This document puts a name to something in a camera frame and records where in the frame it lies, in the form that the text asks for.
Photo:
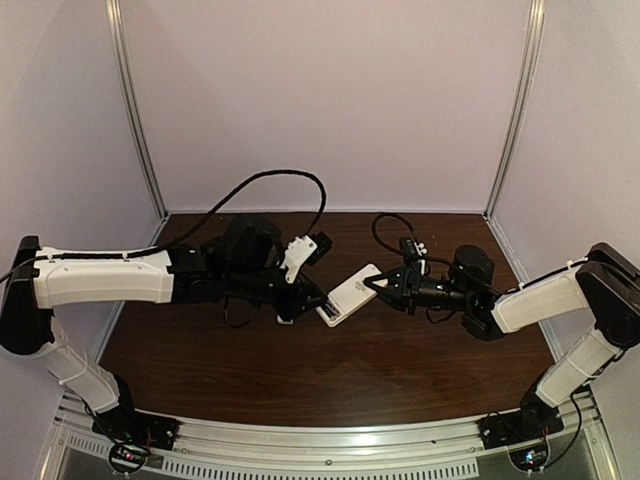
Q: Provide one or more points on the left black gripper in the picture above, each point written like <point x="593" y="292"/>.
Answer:
<point x="303" y="290"/>

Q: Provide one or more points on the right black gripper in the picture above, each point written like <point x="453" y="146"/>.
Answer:
<point x="410" y="288"/>

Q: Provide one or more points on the white remote control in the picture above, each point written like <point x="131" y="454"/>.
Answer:
<point x="349" y="296"/>

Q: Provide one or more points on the purple AAA battery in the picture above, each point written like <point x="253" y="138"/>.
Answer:
<point x="331" y="310"/>

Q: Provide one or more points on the white battery cover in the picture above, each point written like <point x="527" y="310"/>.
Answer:
<point x="284" y="321"/>

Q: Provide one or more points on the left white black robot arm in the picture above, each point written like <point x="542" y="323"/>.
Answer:
<point x="247" y="262"/>

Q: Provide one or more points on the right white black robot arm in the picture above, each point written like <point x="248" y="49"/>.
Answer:
<point x="603" y="282"/>

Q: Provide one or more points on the right round circuit board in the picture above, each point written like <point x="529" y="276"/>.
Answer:
<point x="530" y="459"/>

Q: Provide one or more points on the round circuit board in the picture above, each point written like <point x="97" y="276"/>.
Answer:
<point x="530" y="459"/>
<point x="127" y="458"/>

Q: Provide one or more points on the left round circuit board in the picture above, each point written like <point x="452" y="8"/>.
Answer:
<point x="127" y="458"/>

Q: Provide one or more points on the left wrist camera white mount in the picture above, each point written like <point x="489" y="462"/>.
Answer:
<point x="307" y="249"/>

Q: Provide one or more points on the curved aluminium front rail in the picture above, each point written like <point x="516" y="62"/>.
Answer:
<point x="449" y="449"/>

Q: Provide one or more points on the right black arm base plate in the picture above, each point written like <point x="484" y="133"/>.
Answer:
<point x="505" y="429"/>

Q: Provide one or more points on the right aluminium frame post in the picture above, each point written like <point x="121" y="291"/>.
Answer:
<point x="530" y="57"/>

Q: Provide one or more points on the aluminium frame post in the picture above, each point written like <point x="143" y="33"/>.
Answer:
<point x="131" y="105"/>
<point x="530" y="57"/>

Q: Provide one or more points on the left aluminium frame post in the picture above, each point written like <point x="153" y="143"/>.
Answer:
<point x="131" y="105"/>

